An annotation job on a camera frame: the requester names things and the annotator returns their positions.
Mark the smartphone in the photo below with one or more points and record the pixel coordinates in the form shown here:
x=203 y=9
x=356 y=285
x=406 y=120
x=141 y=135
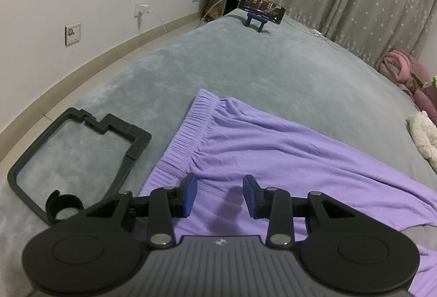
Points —
x=261 y=7

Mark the pink blanket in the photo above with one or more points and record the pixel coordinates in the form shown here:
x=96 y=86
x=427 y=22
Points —
x=406 y=71

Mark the white fleece plush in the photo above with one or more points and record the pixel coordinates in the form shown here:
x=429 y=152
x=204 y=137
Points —
x=423 y=136

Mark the purple pants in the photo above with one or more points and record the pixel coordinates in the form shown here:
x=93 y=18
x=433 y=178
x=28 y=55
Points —
x=290 y=153

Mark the blue phone stand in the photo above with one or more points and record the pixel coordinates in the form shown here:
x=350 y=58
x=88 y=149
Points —
x=254 y=18

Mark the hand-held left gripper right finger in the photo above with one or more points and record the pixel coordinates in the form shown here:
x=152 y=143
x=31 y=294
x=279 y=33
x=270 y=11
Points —
x=249 y=196

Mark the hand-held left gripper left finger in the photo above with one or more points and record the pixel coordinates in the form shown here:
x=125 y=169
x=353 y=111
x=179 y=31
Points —
x=189 y=196

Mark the wall socket with charger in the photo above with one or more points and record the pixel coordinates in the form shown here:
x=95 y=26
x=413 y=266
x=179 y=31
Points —
x=140 y=9

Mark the black plastic frame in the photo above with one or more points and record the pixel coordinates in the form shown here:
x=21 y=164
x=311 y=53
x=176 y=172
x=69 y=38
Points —
x=138 y=143

